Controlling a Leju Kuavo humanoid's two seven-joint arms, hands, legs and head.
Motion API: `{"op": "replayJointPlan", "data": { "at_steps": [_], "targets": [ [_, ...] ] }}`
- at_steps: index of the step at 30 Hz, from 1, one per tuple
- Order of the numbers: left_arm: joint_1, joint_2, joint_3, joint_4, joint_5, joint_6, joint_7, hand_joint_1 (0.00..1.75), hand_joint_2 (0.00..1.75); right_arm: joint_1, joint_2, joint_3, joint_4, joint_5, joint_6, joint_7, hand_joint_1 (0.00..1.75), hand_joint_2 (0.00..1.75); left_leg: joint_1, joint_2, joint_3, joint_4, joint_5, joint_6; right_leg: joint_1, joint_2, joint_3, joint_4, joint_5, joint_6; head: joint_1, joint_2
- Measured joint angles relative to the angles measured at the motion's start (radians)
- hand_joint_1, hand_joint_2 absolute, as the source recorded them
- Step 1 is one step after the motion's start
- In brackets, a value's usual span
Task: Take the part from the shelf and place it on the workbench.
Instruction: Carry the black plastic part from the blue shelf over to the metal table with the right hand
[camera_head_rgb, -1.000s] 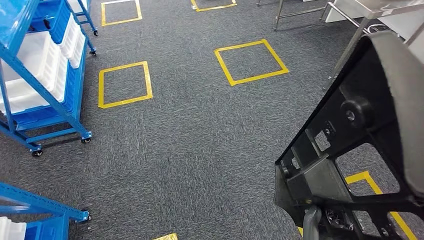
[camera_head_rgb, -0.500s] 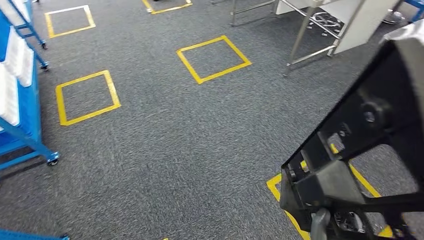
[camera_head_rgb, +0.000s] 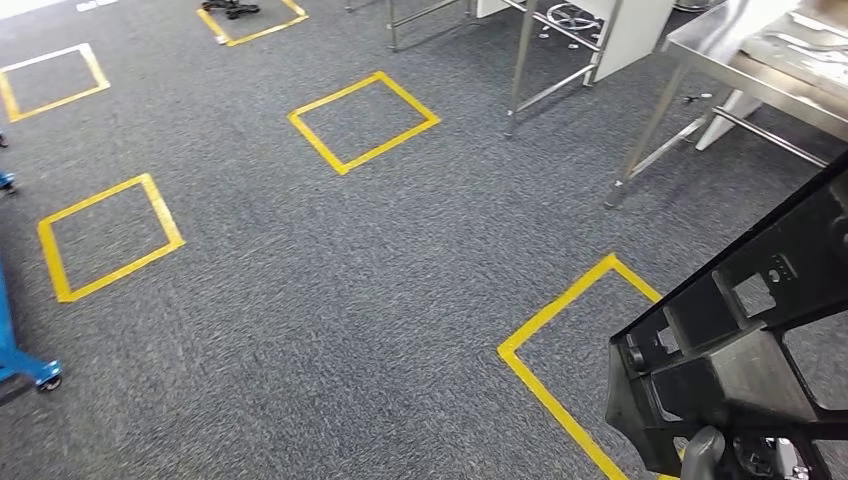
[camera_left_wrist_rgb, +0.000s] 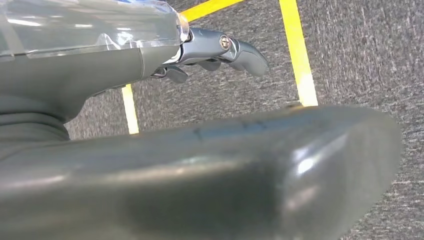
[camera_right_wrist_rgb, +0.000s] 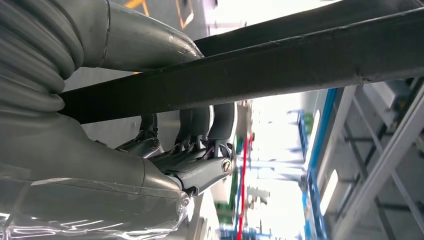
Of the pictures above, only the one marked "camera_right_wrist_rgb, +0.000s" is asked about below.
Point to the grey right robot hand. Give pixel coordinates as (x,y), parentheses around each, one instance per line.
(82,185)

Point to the red barrier belt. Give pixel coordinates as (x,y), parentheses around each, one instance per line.
(243,185)

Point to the blue rack with green bins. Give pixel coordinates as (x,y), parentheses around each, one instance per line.
(326,109)

